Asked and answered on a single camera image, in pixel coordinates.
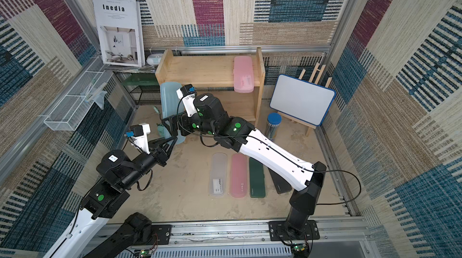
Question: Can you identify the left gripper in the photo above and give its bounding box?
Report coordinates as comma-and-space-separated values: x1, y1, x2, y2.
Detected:
118, 133, 175, 191

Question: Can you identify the light blue pencil case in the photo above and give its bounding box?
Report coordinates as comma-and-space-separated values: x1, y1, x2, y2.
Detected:
160, 82, 185, 145

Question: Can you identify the white translucent pencil case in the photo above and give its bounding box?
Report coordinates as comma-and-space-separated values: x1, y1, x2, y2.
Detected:
209, 153, 227, 197

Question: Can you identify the pink pencil case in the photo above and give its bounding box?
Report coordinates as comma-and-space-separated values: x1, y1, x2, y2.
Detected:
233, 56, 255, 93
230, 153, 248, 198

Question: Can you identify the dark green pencil case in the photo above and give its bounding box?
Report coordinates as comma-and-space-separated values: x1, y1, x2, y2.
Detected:
249, 158, 266, 199

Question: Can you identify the black pencil case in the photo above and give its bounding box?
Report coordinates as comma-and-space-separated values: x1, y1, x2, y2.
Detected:
268, 169, 292, 194

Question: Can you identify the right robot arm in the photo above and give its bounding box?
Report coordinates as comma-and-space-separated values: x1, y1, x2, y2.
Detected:
162, 92, 326, 240

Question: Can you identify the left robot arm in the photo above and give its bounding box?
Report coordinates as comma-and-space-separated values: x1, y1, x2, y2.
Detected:
45, 137, 176, 258

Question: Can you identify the wooden two-tier shelf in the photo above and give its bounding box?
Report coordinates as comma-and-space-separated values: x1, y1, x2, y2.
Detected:
155, 48, 265, 125

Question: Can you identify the blue lid pencil tube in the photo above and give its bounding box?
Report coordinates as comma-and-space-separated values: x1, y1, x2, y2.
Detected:
265, 113, 282, 141

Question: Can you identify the white round gadget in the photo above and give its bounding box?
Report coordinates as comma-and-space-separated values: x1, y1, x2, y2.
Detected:
146, 54, 163, 66

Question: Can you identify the Inedia magazine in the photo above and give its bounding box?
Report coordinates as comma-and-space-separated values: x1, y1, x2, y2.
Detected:
93, 0, 146, 68

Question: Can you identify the whiteboard on wooden easel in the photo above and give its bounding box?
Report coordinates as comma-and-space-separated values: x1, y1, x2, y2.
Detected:
269, 63, 336, 136

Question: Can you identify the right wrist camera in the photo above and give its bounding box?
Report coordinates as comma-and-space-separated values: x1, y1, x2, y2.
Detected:
176, 84, 197, 117

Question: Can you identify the black wire side table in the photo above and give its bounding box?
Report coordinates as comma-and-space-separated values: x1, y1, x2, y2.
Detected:
114, 72, 161, 105

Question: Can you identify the white wire basket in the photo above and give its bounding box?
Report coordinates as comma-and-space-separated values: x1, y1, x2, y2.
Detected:
44, 71, 113, 131

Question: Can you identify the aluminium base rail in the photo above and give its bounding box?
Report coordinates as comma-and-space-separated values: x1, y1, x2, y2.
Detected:
61, 216, 372, 258

